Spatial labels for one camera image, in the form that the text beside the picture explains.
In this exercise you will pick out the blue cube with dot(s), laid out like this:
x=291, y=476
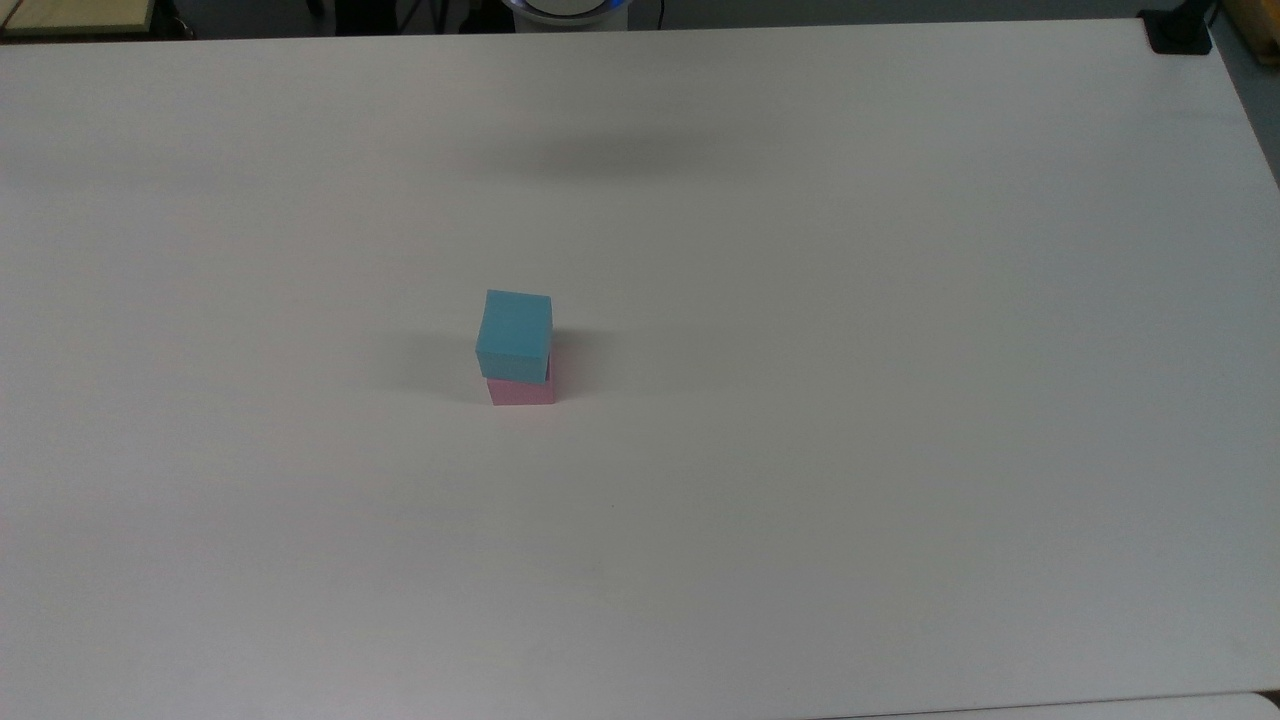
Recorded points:
x=512, y=335

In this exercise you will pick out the pink cube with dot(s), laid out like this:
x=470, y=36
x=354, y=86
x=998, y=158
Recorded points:
x=522, y=393

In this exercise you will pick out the light wooden board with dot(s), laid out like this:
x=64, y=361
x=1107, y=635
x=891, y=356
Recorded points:
x=70, y=12

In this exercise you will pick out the wooden crate edge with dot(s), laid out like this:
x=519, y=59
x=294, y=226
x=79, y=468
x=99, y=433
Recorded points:
x=1260, y=20

